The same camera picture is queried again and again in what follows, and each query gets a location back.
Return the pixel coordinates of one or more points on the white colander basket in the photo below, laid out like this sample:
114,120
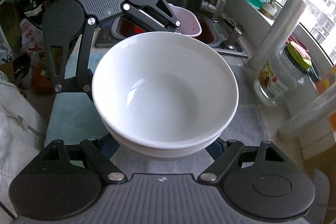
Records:
190,25

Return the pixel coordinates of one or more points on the glass jar yellow lid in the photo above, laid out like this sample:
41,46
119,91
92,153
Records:
282,73

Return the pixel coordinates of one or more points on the tall plastic wrap roll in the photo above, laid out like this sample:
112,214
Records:
320,108

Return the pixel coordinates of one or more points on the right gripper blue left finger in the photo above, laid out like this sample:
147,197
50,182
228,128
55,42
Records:
109,146

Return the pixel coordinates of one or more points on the cleaver knife black handle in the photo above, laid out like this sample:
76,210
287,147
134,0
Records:
318,209

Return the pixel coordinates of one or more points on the sink soap dispenser knob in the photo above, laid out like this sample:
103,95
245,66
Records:
233,38

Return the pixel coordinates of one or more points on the blue grey checked towel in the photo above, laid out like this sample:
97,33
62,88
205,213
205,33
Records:
74,118

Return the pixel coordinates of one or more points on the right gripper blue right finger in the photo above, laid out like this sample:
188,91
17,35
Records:
216,149

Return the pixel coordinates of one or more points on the steel sink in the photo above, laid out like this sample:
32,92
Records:
105,38

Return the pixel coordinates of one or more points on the short plastic wrap roll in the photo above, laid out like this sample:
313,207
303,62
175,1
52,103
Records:
285,23

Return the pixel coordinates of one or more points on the small potted plant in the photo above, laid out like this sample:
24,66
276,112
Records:
269,8

